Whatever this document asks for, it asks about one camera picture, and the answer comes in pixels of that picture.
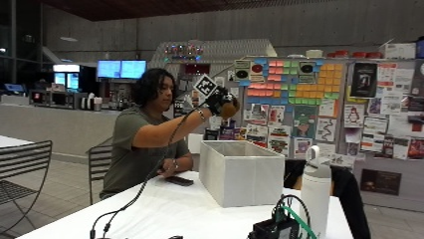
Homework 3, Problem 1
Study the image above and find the brown round fruit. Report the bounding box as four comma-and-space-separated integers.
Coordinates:
218, 101, 239, 120

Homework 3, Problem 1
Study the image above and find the white marker cube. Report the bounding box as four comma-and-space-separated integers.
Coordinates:
193, 74, 219, 99

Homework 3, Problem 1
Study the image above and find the white house-shaped display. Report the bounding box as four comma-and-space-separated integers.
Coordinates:
148, 38, 278, 69

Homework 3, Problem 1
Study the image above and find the grid of coloured sticky notes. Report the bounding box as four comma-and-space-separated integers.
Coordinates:
237, 58, 344, 107

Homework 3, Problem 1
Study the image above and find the white fabric storage box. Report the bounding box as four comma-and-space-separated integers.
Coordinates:
198, 139, 286, 209

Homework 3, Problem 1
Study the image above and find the the person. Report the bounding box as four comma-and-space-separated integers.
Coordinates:
100, 68, 242, 200

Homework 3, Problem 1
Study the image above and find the black smartphone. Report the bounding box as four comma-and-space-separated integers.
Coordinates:
165, 175, 196, 187

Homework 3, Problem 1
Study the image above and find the notice board with posters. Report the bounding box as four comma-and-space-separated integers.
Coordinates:
226, 57, 424, 162

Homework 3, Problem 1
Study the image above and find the black poster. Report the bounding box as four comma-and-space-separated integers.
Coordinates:
348, 62, 379, 100

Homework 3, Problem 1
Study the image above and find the black metal slatted chair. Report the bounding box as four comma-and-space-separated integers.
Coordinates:
87, 144, 114, 205
0, 139, 55, 235

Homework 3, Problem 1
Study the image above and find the white water bottle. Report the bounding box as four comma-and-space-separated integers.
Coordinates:
298, 144, 332, 239

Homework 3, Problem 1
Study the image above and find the lit drinks fridge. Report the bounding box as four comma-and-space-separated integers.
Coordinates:
52, 64, 83, 93

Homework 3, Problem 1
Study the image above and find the black chair with jacket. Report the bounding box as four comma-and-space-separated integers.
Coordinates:
282, 158, 372, 239

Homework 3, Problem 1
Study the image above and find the service counter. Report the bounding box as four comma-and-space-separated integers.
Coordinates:
0, 94, 124, 157

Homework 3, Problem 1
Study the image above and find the black electronic device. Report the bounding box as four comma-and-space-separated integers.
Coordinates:
247, 217, 302, 239

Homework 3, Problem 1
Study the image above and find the white table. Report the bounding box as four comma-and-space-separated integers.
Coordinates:
0, 134, 36, 149

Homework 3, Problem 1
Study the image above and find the blue wall screen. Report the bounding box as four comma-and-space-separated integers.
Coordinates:
97, 60, 122, 80
121, 59, 148, 80

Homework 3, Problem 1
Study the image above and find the black glove cable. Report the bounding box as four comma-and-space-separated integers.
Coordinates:
89, 106, 204, 239

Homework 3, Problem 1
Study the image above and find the green cable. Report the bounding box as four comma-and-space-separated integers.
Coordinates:
279, 205, 318, 239

